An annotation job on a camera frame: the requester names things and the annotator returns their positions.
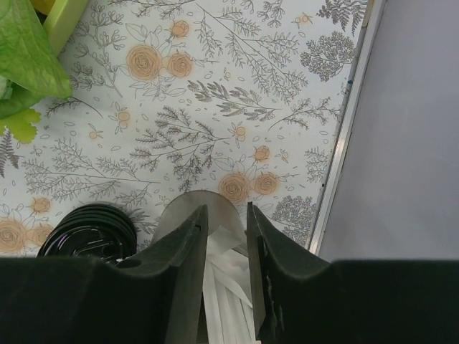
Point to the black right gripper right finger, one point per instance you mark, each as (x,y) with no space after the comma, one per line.
(298,297)

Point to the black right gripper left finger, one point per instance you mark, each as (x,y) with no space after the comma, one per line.
(153,296)

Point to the cup of white straws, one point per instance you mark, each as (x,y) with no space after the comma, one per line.
(227,312)

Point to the stack of black lids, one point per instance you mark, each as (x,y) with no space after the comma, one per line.
(93,230)

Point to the floral table mat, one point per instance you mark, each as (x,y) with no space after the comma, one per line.
(242,98)

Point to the napa cabbage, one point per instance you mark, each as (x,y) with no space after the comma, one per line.
(30,70)

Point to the green plastic vegetable tray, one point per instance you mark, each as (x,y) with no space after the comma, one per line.
(61,22)

